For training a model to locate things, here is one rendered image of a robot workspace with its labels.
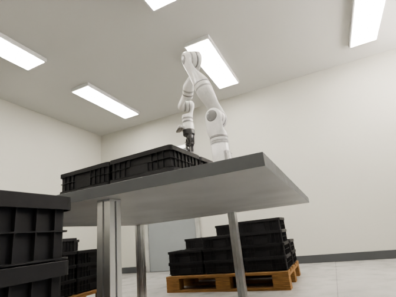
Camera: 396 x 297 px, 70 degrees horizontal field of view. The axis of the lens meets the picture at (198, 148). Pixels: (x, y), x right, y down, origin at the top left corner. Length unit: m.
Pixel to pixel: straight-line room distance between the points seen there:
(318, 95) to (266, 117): 0.85
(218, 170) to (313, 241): 3.67
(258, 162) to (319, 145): 3.77
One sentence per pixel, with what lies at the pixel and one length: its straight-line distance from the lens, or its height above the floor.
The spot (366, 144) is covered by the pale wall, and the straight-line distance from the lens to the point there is 4.54.
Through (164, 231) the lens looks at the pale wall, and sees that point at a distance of 5.11.
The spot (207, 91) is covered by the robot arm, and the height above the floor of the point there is 1.23.
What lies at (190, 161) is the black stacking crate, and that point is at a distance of 1.49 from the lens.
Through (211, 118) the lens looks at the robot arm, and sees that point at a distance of 1.42.
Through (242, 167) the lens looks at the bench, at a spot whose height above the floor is 0.67.
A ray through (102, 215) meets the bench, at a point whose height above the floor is 0.60.
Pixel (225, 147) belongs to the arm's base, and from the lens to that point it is 1.38.
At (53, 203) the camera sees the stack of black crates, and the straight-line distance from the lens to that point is 0.55.
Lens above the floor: 0.50
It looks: 17 degrees up
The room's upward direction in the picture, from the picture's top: 6 degrees counter-clockwise
